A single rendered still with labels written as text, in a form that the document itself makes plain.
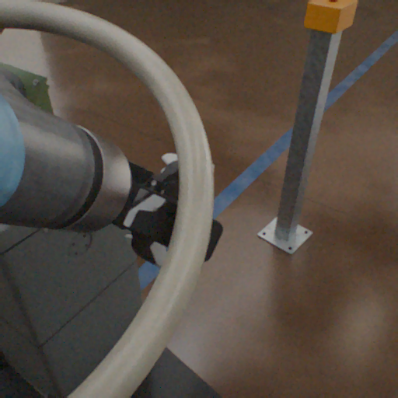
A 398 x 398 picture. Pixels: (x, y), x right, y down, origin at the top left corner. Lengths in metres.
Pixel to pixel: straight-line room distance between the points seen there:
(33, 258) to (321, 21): 1.15
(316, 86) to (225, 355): 1.06
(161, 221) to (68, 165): 0.14
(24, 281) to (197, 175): 0.79
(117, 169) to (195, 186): 0.07
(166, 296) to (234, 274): 1.61
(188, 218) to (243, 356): 1.38
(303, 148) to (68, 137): 1.49
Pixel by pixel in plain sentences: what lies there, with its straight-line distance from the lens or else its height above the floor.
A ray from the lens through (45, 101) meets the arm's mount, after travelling 1.04.
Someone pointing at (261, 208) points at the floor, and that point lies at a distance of 2.25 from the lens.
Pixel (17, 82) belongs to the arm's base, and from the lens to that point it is 1.05.
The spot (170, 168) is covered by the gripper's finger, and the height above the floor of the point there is 1.19.
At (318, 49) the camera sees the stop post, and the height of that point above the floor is 0.94.
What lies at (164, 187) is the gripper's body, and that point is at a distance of 0.44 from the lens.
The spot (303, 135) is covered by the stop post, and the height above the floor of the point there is 0.60.
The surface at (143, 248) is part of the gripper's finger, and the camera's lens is 0.47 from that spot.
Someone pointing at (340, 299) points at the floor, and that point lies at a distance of 1.92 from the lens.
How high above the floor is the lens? 1.46
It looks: 40 degrees down
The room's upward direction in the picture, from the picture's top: straight up
